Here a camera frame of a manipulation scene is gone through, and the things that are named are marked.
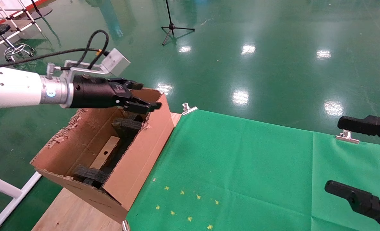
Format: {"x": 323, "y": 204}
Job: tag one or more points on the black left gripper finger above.
{"x": 128, "y": 84}
{"x": 138, "y": 106}

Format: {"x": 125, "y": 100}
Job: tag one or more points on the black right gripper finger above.
{"x": 366, "y": 202}
{"x": 366, "y": 125}

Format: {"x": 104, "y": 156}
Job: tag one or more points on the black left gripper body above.
{"x": 93, "y": 93}

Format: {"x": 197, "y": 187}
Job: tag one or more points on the small brown cardboard box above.
{"x": 104, "y": 154}

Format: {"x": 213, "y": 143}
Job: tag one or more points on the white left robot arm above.
{"x": 13, "y": 89}

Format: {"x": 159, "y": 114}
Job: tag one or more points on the large open brown carton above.
{"x": 138, "y": 160}

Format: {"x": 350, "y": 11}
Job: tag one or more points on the black foam block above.
{"x": 90, "y": 173}
{"x": 127, "y": 126}

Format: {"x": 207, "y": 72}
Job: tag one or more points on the black tripod stand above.
{"x": 172, "y": 26}

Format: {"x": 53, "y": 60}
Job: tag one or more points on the black round-base pole stand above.
{"x": 43, "y": 12}

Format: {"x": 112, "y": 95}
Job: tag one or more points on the green table cloth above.
{"x": 241, "y": 166}

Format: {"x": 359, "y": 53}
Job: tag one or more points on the white metal stand frame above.
{"x": 3, "y": 189}

